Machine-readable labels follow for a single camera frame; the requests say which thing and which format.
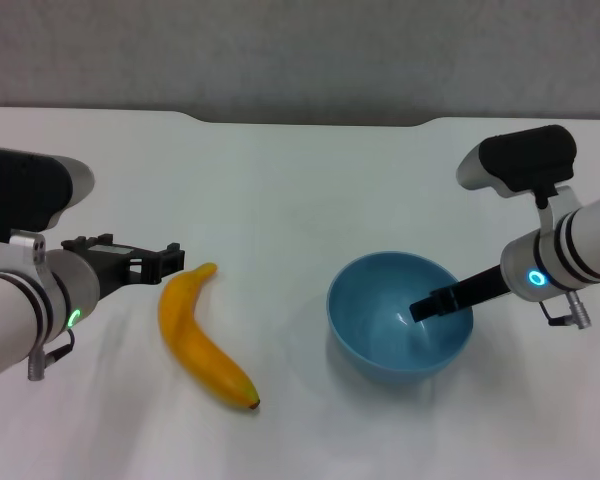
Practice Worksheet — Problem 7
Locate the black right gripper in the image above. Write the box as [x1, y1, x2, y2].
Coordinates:
[409, 264, 511, 324]

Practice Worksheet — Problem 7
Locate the right arm connector cable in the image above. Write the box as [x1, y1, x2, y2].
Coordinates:
[539, 291, 594, 331]

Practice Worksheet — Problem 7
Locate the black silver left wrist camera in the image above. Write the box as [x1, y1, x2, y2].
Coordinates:
[0, 144, 96, 234]

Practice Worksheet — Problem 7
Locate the yellow banana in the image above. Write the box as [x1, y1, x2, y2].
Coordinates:
[158, 262, 262, 411]

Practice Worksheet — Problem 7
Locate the left arm connector cable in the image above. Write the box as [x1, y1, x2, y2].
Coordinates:
[26, 328, 77, 383]

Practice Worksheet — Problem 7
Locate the blue plastic bowl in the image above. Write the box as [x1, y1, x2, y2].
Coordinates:
[326, 251, 475, 386]

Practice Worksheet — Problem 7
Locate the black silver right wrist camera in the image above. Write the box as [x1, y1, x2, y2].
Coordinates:
[456, 124, 578, 200]

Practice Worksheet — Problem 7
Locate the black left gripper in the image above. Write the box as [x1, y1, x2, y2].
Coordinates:
[61, 232, 187, 302]

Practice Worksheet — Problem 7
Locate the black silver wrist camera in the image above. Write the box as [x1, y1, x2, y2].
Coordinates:
[0, 144, 96, 234]
[456, 124, 578, 200]

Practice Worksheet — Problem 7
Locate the arm connector cable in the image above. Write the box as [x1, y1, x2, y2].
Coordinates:
[26, 328, 77, 383]
[539, 291, 594, 331]

